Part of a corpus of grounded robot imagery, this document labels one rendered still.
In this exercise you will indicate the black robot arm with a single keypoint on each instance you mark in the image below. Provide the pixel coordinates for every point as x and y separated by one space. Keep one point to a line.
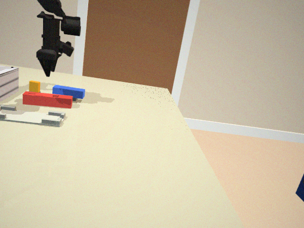
69 25

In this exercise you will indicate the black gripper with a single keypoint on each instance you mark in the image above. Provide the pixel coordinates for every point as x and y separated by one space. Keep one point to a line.
47 55

